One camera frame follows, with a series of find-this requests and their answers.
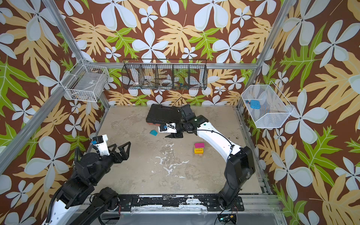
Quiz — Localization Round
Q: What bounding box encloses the white wire basket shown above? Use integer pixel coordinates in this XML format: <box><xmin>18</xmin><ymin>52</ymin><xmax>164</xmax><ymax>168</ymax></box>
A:
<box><xmin>63</xmin><ymin>64</ymin><xmax>109</xmax><ymax>102</ymax></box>
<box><xmin>241</xmin><ymin>82</ymin><xmax>294</xmax><ymax>129</ymax></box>

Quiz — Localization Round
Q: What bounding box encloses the white wire basket left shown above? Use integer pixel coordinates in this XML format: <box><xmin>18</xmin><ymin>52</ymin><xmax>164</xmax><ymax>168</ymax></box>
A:
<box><xmin>63</xmin><ymin>64</ymin><xmax>109</xmax><ymax>102</ymax></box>

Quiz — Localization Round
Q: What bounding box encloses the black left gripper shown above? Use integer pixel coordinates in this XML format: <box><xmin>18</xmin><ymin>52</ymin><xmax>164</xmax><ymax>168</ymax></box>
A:
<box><xmin>91</xmin><ymin>141</ymin><xmax>131</xmax><ymax>185</ymax></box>

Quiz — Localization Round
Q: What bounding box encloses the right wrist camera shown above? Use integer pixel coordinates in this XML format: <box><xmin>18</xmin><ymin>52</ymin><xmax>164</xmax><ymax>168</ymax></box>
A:
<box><xmin>158</xmin><ymin>123</ymin><xmax>177</xmax><ymax>133</ymax></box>

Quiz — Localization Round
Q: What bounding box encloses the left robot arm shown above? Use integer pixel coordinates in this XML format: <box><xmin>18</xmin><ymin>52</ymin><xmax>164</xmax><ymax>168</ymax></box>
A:
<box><xmin>43</xmin><ymin>142</ymin><xmax>131</xmax><ymax>225</ymax></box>

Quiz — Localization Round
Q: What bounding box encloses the magenta block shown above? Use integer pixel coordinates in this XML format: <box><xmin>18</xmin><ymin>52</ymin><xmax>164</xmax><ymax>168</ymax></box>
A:
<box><xmin>194</xmin><ymin>143</ymin><xmax>205</xmax><ymax>149</ymax></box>

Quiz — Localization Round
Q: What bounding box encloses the teal block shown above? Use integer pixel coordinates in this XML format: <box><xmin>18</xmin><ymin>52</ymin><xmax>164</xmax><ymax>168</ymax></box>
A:
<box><xmin>150</xmin><ymin>129</ymin><xmax>158</xmax><ymax>136</ymax></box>

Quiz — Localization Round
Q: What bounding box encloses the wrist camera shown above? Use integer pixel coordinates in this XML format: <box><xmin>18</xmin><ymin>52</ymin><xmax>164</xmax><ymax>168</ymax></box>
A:
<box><xmin>158</xmin><ymin>123</ymin><xmax>177</xmax><ymax>133</ymax></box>
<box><xmin>91</xmin><ymin>135</ymin><xmax>110</xmax><ymax>157</ymax></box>

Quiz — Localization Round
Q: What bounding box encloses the blue object in basket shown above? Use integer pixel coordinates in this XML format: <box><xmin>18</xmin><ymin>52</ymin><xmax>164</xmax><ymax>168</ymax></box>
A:
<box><xmin>249</xmin><ymin>100</ymin><xmax>261</xmax><ymax>110</ymax></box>

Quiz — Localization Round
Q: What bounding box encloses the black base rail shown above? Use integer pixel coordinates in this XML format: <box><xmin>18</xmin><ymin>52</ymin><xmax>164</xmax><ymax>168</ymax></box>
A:
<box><xmin>118</xmin><ymin>194</ymin><xmax>245</xmax><ymax>212</ymax></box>

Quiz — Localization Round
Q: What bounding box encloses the black tool case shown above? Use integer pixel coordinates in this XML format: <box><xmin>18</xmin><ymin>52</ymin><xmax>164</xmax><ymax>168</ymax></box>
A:
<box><xmin>146</xmin><ymin>104</ymin><xmax>182</xmax><ymax>125</ymax></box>

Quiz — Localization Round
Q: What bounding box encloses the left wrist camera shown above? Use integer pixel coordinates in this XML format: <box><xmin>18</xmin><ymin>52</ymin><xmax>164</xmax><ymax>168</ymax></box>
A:
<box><xmin>91</xmin><ymin>135</ymin><xmax>110</xmax><ymax>157</ymax></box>

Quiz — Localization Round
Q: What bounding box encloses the aluminium frame post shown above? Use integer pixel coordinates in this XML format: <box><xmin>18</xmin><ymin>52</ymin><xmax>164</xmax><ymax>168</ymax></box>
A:
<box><xmin>236</xmin><ymin>0</ymin><xmax>296</xmax><ymax>110</ymax></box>
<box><xmin>1</xmin><ymin>87</ymin><xmax>66</xmax><ymax>174</ymax></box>

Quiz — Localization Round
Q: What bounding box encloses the aluminium frame post left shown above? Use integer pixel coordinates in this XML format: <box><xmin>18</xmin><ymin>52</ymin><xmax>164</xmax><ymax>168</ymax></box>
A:
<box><xmin>1</xmin><ymin>87</ymin><xmax>66</xmax><ymax>174</ymax></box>

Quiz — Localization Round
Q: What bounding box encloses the yellow striped block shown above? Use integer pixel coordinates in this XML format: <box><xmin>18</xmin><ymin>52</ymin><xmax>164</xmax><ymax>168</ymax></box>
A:
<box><xmin>194</xmin><ymin>148</ymin><xmax>204</xmax><ymax>155</ymax></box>

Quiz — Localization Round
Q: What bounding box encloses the aluminium frame post right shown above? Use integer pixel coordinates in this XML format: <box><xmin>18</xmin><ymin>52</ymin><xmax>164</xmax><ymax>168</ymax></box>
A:
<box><xmin>236</xmin><ymin>0</ymin><xmax>296</xmax><ymax>110</ymax></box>

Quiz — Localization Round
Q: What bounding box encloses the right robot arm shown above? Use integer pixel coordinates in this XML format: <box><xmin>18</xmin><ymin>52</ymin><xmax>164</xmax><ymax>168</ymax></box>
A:
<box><xmin>158</xmin><ymin>104</ymin><xmax>256</xmax><ymax>211</ymax></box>

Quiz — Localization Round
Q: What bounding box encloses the black wire basket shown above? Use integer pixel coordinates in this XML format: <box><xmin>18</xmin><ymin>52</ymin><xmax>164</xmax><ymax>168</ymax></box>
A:
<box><xmin>120</xmin><ymin>59</ymin><xmax>208</xmax><ymax>90</ymax></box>

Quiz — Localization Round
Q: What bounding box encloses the white wire basket right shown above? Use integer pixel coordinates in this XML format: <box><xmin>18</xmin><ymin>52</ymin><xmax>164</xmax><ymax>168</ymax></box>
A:
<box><xmin>241</xmin><ymin>82</ymin><xmax>294</xmax><ymax>129</ymax></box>

